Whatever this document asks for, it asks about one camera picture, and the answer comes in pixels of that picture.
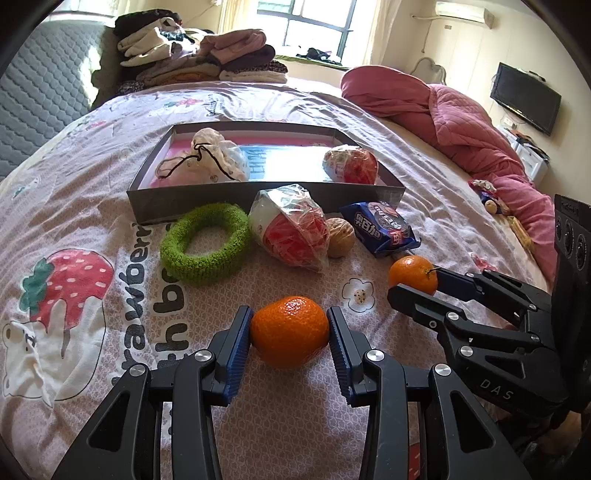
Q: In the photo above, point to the grey shallow box pink inside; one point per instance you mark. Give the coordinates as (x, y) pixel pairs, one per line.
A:
(278, 154)

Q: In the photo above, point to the white drawer cabinet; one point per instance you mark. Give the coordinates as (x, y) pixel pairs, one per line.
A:
(534, 159)

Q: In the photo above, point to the window with dark frame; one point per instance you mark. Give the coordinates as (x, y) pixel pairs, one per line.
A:
(302, 24)

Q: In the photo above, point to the white drawstring pouch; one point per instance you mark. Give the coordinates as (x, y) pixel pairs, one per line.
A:
(210, 159)

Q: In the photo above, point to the pile of folded clothes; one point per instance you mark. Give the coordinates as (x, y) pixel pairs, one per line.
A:
(155, 50)

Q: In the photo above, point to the brown walnut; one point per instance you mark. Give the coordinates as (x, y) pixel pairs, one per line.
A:
(342, 237)

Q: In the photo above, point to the black wall television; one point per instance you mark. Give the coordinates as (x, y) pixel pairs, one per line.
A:
(526, 96)

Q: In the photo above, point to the pink strawberry print bedsheet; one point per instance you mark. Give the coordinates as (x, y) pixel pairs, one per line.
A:
(83, 292)

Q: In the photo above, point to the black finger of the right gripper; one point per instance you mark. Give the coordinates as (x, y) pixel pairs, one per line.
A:
(493, 362)
(523, 305)

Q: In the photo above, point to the white air conditioner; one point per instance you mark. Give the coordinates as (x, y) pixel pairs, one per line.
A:
(465, 12)

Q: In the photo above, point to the red white egg toy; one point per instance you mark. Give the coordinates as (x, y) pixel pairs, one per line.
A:
(291, 227)

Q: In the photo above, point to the grey quilted headboard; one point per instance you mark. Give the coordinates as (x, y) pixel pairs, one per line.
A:
(64, 70)

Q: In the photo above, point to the orange mandarin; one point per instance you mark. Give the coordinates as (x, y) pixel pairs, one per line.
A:
(416, 272)
(289, 332)

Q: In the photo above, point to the pink quilted blanket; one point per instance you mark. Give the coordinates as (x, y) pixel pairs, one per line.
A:
(462, 130)

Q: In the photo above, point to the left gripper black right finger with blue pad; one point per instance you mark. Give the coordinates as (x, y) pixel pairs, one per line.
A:
(457, 437)

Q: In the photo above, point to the blue cookie snack packet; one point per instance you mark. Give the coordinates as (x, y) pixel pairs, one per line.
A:
(381, 229)

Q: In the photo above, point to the small doll toy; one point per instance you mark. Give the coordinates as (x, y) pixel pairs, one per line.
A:
(489, 197)

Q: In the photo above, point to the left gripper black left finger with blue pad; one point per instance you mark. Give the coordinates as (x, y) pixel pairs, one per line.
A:
(121, 440)

